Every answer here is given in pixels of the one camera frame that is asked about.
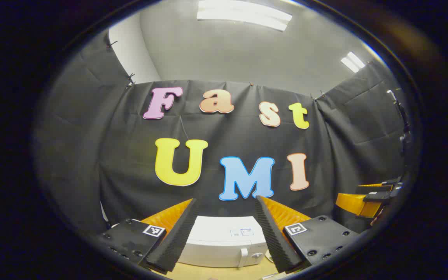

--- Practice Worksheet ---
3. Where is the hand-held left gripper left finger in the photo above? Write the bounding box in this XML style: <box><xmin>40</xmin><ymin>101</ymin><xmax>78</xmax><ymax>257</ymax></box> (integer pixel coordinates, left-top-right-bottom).
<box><xmin>98</xmin><ymin>198</ymin><xmax>198</xmax><ymax>275</ymax></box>

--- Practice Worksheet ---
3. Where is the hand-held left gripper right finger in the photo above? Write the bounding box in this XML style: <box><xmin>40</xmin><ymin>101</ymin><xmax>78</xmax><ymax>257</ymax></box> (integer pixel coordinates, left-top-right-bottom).
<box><xmin>254</xmin><ymin>195</ymin><xmax>361</xmax><ymax>275</ymax></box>

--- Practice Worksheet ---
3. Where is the white microwave oven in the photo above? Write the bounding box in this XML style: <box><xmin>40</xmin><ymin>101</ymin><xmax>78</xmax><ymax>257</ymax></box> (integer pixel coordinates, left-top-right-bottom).
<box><xmin>177</xmin><ymin>215</ymin><xmax>268</xmax><ymax>268</ymax></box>

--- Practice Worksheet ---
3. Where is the metal stand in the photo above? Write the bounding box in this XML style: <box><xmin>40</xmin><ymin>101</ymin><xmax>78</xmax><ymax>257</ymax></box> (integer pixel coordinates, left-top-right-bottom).
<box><xmin>387</xmin><ymin>89</ymin><xmax>410</xmax><ymax>156</ymax></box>

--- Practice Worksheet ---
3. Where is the black backdrop cloth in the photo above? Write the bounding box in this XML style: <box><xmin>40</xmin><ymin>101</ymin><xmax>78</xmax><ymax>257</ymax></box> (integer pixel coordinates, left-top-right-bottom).
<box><xmin>33</xmin><ymin>29</ymin><xmax>407</xmax><ymax>238</ymax></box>

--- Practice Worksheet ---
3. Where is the small ceiling light panel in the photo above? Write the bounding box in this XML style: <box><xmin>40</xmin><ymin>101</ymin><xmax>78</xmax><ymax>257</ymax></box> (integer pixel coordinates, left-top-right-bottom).
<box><xmin>341</xmin><ymin>51</ymin><xmax>366</xmax><ymax>73</ymax></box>

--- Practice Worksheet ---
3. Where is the long ceiling light panel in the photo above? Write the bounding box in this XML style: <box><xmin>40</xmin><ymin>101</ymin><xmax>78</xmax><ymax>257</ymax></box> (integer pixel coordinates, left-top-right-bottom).
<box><xmin>197</xmin><ymin>0</ymin><xmax>292</xmax><ymax>32</ymax></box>

